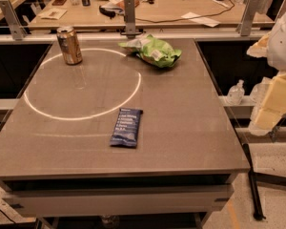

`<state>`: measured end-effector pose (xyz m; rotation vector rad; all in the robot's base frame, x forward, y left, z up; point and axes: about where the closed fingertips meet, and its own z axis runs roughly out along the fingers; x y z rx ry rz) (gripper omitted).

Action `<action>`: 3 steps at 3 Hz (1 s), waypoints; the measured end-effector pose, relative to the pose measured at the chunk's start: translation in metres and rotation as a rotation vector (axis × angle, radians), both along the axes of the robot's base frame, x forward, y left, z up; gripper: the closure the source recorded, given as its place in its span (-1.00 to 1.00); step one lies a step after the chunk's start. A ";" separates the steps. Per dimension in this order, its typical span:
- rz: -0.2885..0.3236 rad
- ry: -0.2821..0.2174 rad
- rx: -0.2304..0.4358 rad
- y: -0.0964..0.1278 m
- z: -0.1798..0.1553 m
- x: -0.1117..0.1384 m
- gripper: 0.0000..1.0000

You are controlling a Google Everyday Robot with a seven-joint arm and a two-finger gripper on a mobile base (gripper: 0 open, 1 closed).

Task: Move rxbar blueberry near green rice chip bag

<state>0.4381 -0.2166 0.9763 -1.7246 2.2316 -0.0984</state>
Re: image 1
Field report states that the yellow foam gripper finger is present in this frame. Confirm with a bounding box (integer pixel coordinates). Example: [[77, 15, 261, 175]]
[[249, 72, 286, 135], [247, 33, 270, 58]]

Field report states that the blue rxbar blueberry wrapper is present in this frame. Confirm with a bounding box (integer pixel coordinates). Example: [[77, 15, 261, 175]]
[[110, 108, 143, 148]]

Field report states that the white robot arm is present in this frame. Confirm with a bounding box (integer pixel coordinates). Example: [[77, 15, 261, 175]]
[[247, 12, 286, 135]]

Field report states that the green rice chip bag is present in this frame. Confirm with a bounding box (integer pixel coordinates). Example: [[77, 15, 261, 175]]
[[119, 34, 182, 68]]

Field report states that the clear hand sanitizer bottle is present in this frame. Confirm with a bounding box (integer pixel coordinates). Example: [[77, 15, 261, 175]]
[[227, 79, 245, 105]]

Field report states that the white paper sheet on desk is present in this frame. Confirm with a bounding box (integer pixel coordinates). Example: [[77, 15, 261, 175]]
[[182, 12, 219, 28]]

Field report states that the black pole on floor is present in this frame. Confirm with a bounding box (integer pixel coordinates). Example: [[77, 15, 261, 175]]
[[242, 143, 266, 221]]

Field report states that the white drawer front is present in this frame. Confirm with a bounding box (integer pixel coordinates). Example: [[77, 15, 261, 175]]
[[4, 185, 234, 218]]

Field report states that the black sunglasses case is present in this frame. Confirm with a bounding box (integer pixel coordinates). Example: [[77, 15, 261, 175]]
[[99, 6, 116, 19]]

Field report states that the gold soda can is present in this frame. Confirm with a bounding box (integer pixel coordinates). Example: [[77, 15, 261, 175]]
[[57, 27, 82, 65]]

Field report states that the brown wallet on desk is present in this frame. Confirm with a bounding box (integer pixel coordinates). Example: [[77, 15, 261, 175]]
[[52, 0, 67, 6]]

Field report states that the paper card on desk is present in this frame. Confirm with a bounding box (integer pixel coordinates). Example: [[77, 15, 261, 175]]
[[38, 8, 67, 20]]

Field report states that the right metal bracket post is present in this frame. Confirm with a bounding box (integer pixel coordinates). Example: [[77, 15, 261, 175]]
[[236, 0, 260, 36]]

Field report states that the metal bracket post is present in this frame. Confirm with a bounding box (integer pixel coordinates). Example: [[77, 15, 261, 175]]
[[122, 0, 138, 39], [0, 0, 27, 40], [236, 0, 260, 36]]

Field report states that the black cable on desk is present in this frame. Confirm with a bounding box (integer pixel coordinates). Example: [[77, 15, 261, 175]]
[[135, 0, 236, 24]]

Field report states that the middle metal bracket post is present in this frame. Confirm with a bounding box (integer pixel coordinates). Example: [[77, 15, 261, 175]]
[[122, 0, 138, 39]]

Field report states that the left metal bracket post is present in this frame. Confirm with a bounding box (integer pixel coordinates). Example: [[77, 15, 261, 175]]
[[0, 0, 27, 40]]

